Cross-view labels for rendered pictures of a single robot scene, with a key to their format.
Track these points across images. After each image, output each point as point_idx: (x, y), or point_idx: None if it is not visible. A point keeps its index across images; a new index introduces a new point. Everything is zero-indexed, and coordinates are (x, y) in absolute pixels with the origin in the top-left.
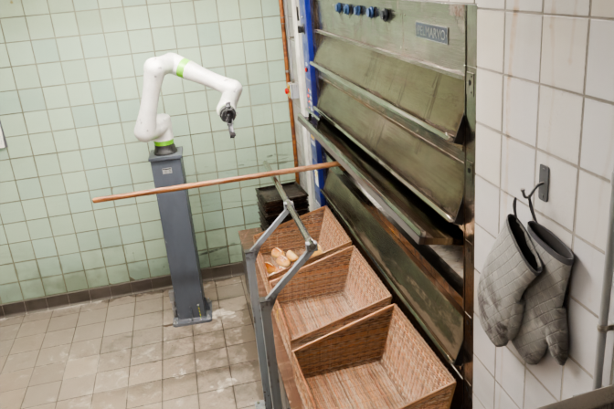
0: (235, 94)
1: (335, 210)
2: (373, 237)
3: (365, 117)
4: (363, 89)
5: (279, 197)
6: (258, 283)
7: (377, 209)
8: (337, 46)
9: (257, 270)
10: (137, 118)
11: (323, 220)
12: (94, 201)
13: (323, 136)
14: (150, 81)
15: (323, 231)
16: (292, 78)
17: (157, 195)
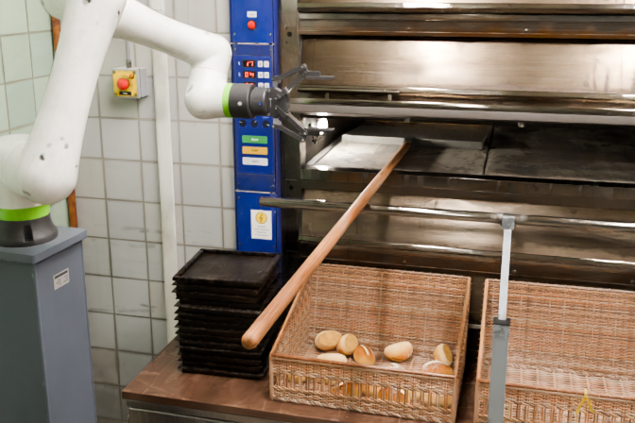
0: (230, 62)
1: (403, 245)
2: (570, 239)
3: (558, 58)
4: (624, 4)
5: (248, 273)
6: (373, 420)
7: (601, 187)
8: None
9: (322, 410)
10: (42, 137)
11: (317, 289)
12: (257, 341)
13: (475, 104)
14: (106, 28)
15: (325, 307)
16: (129, 59)
17: (43, 354)
